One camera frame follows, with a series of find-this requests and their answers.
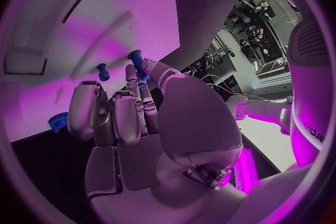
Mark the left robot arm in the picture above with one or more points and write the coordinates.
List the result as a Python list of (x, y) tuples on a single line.
[(262, 108)]

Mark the blue gear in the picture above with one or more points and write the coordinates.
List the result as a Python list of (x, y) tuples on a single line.
[(56, 120)]

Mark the blue peg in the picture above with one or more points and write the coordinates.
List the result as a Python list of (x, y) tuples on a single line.
[(137, 58), (102, 75)]

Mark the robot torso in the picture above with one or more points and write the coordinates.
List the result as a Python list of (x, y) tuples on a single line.
[(307, 81)]

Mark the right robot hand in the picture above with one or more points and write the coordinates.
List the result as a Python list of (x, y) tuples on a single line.
[(194, 119)]

